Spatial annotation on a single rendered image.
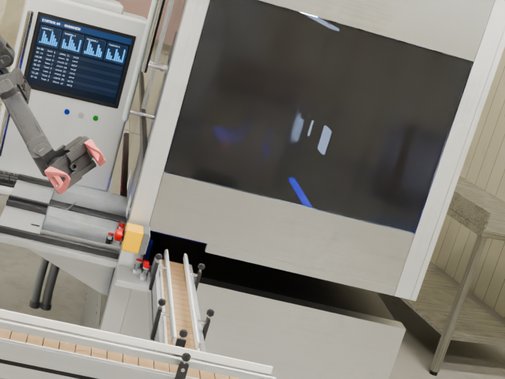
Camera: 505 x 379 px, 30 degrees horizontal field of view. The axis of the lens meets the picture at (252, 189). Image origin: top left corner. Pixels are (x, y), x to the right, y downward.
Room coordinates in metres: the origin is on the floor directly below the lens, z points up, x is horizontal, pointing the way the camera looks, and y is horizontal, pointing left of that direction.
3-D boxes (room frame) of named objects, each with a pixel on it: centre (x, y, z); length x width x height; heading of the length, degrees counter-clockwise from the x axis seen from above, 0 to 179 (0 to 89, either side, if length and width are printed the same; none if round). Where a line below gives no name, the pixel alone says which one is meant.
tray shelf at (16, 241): (3.18, 0.57, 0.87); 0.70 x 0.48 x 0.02; 11
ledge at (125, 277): (2.80, 0.26, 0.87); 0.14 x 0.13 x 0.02; 101
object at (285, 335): (3.96, 0.05, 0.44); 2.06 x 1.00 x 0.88; 11
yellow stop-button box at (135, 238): (2.80, 0.31, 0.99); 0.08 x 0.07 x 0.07; 101
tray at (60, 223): (3.03, 0.47, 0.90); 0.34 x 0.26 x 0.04; 101
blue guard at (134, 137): (3.87, 0.54, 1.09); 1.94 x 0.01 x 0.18; 11
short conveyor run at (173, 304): (2.55, 0.11, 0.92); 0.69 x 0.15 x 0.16; 11
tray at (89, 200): (3.36, 0.54, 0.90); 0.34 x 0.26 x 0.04; 101
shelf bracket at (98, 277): (2.93, 0.54, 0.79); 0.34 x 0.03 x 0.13; 101
